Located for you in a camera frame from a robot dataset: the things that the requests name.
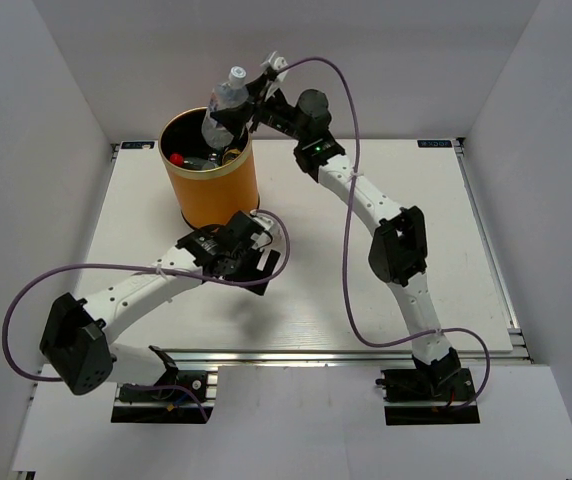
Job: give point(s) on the blue label water bottle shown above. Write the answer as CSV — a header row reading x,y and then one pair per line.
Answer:
x,y
229,94

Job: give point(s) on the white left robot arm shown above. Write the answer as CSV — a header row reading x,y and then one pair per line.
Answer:
x,y
80,339

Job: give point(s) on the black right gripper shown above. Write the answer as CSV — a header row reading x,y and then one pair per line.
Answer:
x,y
236,118

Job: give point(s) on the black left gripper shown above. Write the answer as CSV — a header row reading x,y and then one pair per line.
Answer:
x,y
268,267

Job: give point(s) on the orange cylindrical bin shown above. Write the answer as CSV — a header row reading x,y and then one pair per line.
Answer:
x,y
208,196

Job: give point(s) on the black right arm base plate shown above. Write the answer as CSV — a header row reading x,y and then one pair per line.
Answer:
x,y
409,400

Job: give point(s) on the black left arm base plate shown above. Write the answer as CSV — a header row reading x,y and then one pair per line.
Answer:
x,y
192,405

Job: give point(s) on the blue logo sticker right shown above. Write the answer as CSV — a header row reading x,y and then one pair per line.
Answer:
x,y
434,143

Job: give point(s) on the red label water bottle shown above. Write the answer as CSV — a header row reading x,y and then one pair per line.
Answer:
x,y
192,163

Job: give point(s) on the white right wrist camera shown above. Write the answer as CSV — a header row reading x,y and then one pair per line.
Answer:
x,y
275,68

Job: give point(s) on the yellow cap orange label bottle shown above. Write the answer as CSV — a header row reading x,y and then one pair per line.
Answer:
x,y
230,155

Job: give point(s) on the blue logo sticker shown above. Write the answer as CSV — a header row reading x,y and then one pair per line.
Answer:
x,y
137,145
434,143

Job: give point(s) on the aluminium table edge rail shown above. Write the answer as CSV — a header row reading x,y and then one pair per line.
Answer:
x,y
256,337

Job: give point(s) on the blue logo sticker left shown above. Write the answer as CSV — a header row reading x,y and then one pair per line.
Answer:
x,y
137,145

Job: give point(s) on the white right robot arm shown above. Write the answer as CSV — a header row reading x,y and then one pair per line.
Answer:
x,y
398,251

